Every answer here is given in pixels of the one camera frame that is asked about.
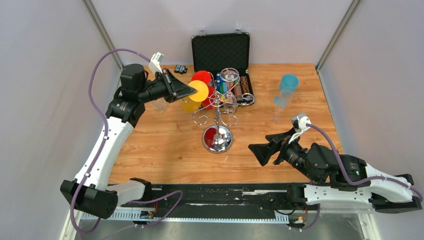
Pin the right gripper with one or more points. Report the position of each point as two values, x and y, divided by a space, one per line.
263 151

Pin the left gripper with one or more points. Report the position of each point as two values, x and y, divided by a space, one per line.
178 88

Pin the yellow plastic wine glass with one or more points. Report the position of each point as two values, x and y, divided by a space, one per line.
192 102

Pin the clear wide ribbed glass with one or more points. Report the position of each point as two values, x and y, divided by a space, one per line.
159 105

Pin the clear champagne flute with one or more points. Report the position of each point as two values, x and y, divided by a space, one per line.
281 101

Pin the chrome wine glass rack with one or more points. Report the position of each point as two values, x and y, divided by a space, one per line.
218 138

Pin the blue plastic wine glass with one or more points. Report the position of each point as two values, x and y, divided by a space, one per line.
290 82

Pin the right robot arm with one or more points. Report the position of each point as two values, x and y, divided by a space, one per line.
337 180

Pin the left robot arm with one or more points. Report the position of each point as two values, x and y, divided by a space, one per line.
89 191

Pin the red plastic wine glass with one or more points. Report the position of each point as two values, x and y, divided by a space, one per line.
207 78

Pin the clear glass at rack back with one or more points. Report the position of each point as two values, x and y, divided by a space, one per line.
231 76

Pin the small black blue toy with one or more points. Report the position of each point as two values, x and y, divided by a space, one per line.
180 69

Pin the blue toy car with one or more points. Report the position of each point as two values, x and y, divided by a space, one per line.
218 81

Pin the green blue block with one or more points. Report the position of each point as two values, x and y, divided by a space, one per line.
223 88

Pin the black poker chip case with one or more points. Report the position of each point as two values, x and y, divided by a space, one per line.
215 52

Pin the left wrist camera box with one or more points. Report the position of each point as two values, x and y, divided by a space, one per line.
155 63

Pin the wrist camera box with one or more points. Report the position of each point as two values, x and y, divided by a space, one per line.
155 63
301 123

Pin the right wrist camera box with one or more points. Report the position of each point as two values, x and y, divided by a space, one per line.
301 123

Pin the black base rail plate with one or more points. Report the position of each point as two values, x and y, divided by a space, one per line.
225 201

